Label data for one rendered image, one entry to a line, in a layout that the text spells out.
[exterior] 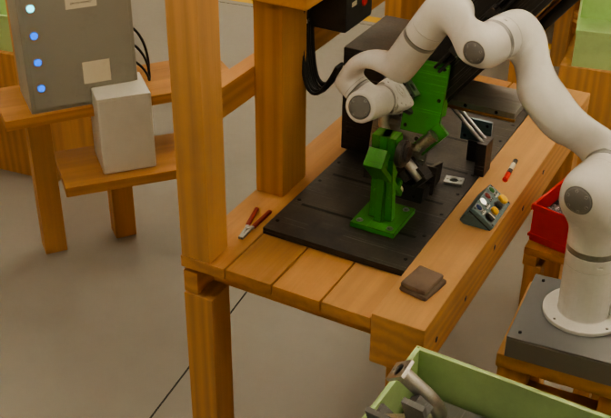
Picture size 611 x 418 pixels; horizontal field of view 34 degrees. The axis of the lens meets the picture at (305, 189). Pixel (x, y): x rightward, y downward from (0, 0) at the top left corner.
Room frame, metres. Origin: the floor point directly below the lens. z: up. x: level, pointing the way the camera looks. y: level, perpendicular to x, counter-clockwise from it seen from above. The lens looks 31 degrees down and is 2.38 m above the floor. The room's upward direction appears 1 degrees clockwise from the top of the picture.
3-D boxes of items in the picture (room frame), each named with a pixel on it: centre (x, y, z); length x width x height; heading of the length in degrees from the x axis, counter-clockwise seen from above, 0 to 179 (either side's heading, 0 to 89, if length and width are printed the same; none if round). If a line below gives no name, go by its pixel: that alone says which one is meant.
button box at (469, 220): (2.36, -0.50, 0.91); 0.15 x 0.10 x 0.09; 152
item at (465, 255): (2.53, -0.58, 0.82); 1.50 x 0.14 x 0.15; 152
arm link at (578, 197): (1.88, -0.64, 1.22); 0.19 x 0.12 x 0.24; 139
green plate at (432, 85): (2.57, -0.35, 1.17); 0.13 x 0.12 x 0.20; 152
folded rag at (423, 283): (2.01, -0.30, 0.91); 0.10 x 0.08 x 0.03; 142
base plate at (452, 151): (2.67, -0.33, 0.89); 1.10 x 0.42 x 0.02; 152
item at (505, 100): (2.69, -0.45, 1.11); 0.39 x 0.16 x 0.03; 62
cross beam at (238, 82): (2.84, 0.00, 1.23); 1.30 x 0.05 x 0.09; 152
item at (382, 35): (2.83, -0.26, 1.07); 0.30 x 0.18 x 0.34; 152
